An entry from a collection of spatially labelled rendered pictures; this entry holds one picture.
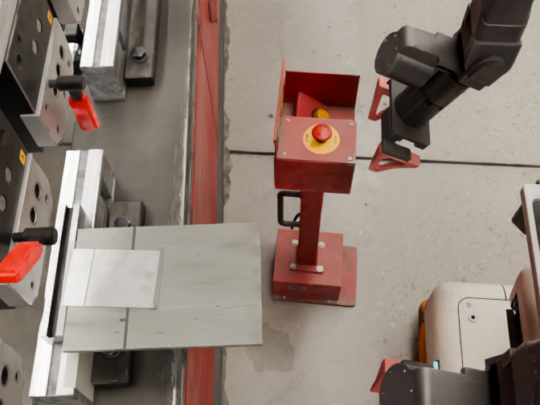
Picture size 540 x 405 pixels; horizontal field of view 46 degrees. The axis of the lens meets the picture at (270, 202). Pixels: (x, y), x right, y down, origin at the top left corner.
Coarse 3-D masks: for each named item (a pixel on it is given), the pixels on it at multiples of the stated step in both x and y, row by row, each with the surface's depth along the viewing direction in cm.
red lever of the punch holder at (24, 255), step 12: (36, 228) 62; (48, 228) 62; (24, 240) 61; (36, 240) 60; (48, 240) 61; (12, 252) 56; (24, 252) 56; (36, 252) 58; (0, 264) 54; (12, 264) 54; (24, 264) 55; (0, 276) 54; (12, 276) 54; (24, 276) 55
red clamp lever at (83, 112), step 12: (48, 84) 73; (60, 84) 73; (72, 84) 73; (84, 84) 74; (72, 96) 75; (84, 96) 76; (72, 108) 76; (84, 108) 76; (84, 120) 78; (96, 120) 80
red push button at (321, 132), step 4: (320, 124) 123; (324, 124) 123; (316, 128) 123; (320, 128) 123; (324, 128) 123; (328, 128) 123; (312, 132) 123; (316, 132) 122; (320, 132) 122; (324, 132) 122; (328, 132) 122; (316, 136) 122; (320, 136) 122; (324, 136) 122; (328, 136) 122; (316, 140) 125; (320, 140) 122; (324, 140) 122
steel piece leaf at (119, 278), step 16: (96, 256) 89; (112, 256) 89; (128, 256) 89; (144, 256) 89; (160, 256) 86; (96, 272) 88; (112, 272) 87; (128, 272) 87; (144, 272) 87; (160, 272) 86; (96, 288) 86; (112, 288) 86; (128, 288) 86; (144, 288) 86; (96, 304) 85; (112, 304) 85; (128, 304) 85; (144, 304) 85
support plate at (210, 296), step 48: (96, 240) 90; (144, 240) 90; (192, 240) 90; (240, 240) 90; (192, 288) 86; (240, 288) 86; (96, 336) 83; (144, 336) 83; (192, 336) 83; (240, 336) 83
